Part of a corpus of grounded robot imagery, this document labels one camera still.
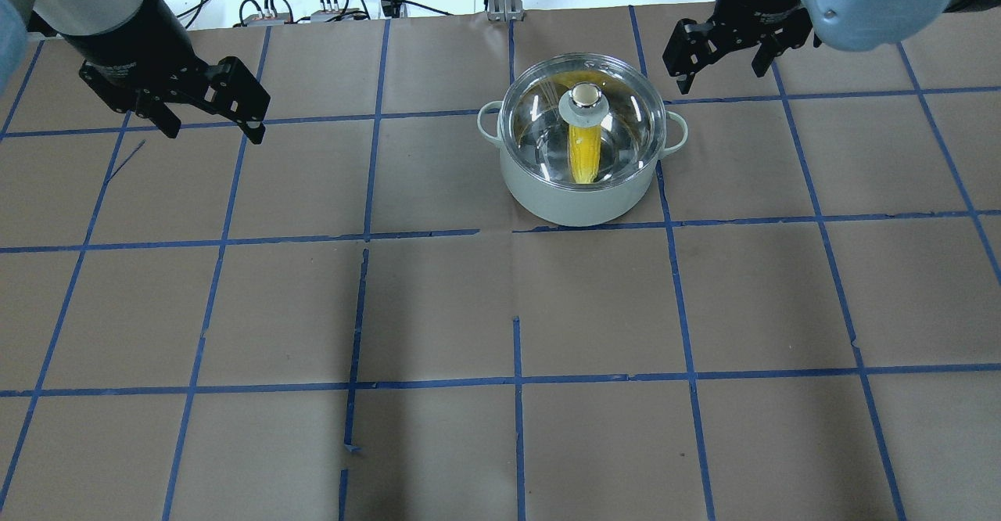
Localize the pale green cooking pot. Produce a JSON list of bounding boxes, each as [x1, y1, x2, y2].
[[476, 52, 689, 228]]

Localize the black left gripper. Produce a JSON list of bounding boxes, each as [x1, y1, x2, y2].
[[78, 0, 271, 146]]

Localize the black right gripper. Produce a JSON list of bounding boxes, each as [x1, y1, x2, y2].
[[662, 0, 813, 95]]

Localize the yellow corn cob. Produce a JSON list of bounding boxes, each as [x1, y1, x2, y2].
[[566, 124, 603, 185]]

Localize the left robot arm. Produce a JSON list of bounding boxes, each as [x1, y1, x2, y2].
[[2, 0, 271, 144]]

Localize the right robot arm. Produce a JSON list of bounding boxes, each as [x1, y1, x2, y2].
[[662, 0, 999, 94]]

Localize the glass pot lid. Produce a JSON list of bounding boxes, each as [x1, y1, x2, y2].
[[486, 52, 689, 190]]

